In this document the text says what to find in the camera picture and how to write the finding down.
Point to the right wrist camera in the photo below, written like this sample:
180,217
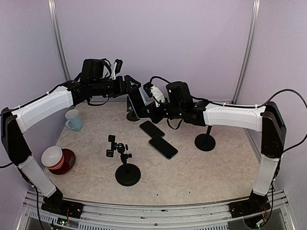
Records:
154,92

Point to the front aluminium rail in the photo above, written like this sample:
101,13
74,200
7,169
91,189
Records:
210,216

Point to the aluminium frame post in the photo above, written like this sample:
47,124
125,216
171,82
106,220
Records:
248,50
57,35

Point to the black clamp phone stand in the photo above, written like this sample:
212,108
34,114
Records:
205,142
127,174

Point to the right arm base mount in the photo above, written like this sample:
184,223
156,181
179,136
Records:
245,208

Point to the dark teal phone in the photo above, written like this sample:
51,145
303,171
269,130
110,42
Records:
163,147

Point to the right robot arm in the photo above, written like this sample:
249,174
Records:
265,119

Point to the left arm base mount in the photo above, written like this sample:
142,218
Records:
64,208

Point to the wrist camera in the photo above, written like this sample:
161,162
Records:
154,92
116,68

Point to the plate phone stand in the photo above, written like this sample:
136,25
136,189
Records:
132,116

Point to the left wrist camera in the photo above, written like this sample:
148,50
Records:
116,68

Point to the dark red saucer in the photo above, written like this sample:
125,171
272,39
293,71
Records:
69,161

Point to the top black phone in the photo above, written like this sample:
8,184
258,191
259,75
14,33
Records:
151,129

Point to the white and red bowl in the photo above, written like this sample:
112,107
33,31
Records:
53,158

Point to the light blue mug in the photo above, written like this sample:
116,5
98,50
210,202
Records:
74,121

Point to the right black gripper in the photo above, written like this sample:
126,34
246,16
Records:
153,114

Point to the left aluminium frame post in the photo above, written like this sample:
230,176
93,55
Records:
57,35

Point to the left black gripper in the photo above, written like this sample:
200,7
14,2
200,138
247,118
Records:
123,88

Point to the right aluminium frame post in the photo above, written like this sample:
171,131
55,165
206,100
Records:
248,50

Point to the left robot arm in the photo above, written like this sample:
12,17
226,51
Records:
15,122

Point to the blue case phone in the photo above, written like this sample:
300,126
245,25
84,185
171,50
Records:
137,94

